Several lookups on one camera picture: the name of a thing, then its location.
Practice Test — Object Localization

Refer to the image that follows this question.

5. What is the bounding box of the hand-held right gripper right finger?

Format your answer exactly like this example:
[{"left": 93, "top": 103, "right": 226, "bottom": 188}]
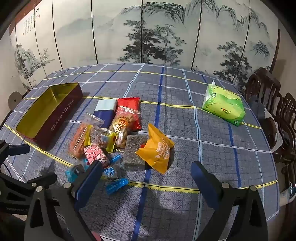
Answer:
[{"left": 191, "top": 161, "right": 270, "bottom": 241}]

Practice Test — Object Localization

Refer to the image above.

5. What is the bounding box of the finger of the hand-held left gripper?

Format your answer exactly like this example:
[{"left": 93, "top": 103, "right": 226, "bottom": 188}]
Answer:
[
  {"left": 0, "top": 140, "right": 31, "bottom": 167},
  {"left": 0, "top": 172, "right": 57, "bottom": 193}
]

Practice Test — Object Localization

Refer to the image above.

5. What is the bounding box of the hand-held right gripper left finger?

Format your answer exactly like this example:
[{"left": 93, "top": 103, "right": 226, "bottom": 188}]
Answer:
[{"left": 24, "top": 160, "right": 104, "bottom": 241}]

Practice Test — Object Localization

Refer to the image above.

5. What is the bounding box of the maroon tin box gold interior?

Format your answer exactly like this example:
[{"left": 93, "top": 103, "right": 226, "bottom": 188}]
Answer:
[{"left": 16, "top": 82, "right": 83, "bottom": 151}]

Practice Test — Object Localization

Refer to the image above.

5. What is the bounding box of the grey sesame block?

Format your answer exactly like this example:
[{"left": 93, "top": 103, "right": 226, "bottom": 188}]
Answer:
[{"left": 124, "top": 135, "right": 149, "bottom": 171}]

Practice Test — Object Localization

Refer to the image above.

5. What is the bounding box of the red snack packet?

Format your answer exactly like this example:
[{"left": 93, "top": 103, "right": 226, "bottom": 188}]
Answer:
[{"left": 117, "top": 97, "right": 142, "bottom": 131}]

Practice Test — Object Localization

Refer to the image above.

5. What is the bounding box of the clear bag of orange snacks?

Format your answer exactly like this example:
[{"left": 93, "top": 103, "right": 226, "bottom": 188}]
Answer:
[{"left": 68, "top": 113, "right": 103, "bottom": 159}]

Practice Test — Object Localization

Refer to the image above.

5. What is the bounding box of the blue wrapped candy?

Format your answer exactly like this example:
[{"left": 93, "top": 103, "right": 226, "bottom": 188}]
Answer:
[
  {"left": 65, "top": 164, "right": 87, "bottom": 183},
  {"left": 102, "top": 155, "right": 129, "bottom": 194}
]

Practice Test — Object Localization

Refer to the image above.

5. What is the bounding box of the pink patterned snack packet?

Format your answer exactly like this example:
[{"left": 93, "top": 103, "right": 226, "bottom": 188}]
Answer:
[{"left": 84, "top": 145, "right": 110, "bottom": 168}]

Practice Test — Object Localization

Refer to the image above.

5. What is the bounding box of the yellow-ended clear wrapped candy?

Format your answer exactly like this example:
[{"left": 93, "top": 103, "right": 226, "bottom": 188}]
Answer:
[{"left": 89, "top": 127, "right": 118, "bottom": 153}]

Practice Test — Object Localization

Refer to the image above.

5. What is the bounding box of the round grey disc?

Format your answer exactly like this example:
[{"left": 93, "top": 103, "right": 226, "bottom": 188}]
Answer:
[{"left": 8, "top": 91, "right": 22, "bottom": 109}]

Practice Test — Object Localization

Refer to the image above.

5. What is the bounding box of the orange-yellow snack packet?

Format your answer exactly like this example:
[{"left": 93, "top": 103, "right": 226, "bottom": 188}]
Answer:
[{"left": 135, "top": 123, "right": 174, "bottom": 175}]

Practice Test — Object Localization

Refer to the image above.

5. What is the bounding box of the clear bag of fried twists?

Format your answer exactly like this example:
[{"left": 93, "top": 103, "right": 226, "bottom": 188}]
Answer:
[{"left": 109, "top": 105, "right": 141, "bottom": 149}]

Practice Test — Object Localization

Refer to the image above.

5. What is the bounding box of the blue and white packet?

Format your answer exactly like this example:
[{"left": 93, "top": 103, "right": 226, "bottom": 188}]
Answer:
[{"left": 94, "top": 100, "right": 117, "bottom": 129}]

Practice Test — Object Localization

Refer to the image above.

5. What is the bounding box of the green tissue pack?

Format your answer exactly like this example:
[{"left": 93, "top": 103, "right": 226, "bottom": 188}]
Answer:
[{"left": 202, "top": 81, "right": 246, "bottom": 127}]

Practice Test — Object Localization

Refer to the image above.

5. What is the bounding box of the white and blue object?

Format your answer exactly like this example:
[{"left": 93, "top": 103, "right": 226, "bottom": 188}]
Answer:
[{"left": 280, "top": 183, "right": 296, "bottom": 205}]

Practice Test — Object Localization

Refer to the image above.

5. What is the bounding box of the dark blue cloth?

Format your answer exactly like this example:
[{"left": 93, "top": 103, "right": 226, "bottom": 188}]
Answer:
[{"left": 251, "top": 95, "right": 266, "bottom": 118}]

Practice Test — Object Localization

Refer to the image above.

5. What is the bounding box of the painted landscape folding screen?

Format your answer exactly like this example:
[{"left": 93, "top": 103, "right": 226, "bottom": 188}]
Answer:
[{"left": 9, "top": 0, "right": 281, "bottom": 90}]

